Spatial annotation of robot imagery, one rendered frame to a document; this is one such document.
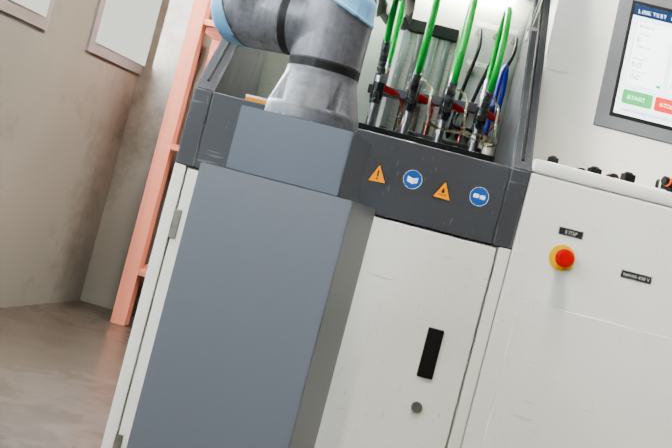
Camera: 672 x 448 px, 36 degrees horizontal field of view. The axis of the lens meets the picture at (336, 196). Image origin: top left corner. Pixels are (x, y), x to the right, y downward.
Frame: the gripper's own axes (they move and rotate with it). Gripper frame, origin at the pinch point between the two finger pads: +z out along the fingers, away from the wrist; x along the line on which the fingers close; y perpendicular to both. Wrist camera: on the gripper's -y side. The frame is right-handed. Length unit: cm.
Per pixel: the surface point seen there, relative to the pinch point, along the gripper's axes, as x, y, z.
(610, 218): 44, 28, 31
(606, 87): 43, -12, 26
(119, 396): -51, 69, 46
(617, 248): 46, 32, 35
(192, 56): -146, -194, 128
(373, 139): -1.9, 26.3, 13.0
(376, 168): -1.2, 30.1, 17.4
